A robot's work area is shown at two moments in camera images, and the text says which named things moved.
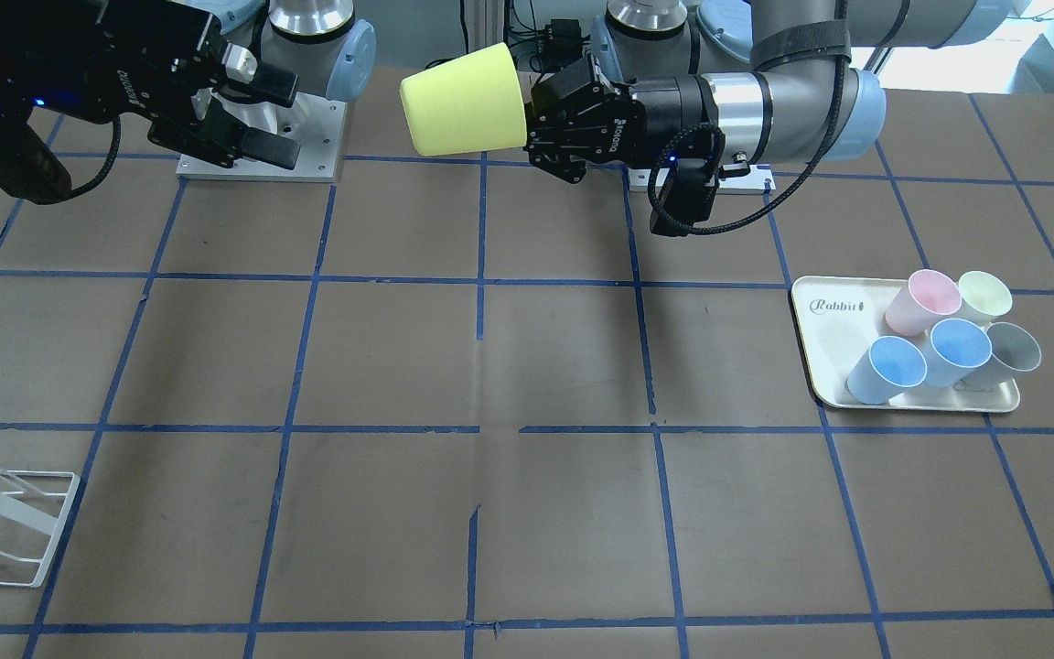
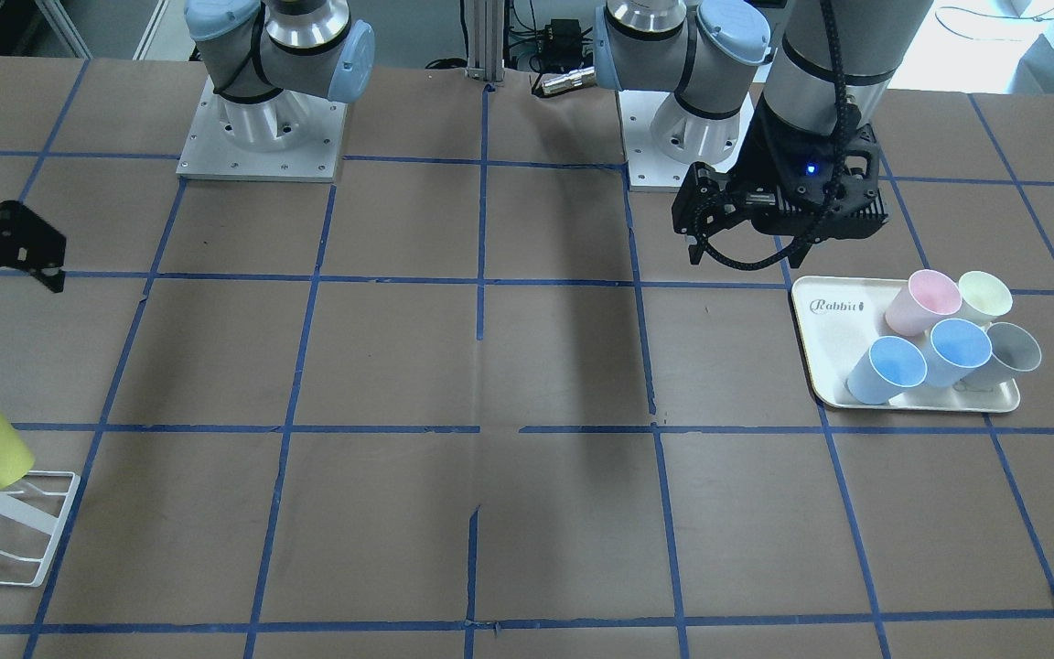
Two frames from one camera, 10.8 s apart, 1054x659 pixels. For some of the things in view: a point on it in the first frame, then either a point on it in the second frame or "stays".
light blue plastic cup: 891,364 stays
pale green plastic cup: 983,297 stays
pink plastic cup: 928,294 stays
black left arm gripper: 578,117 → 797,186
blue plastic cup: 953,348 stays
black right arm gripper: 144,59 → 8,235
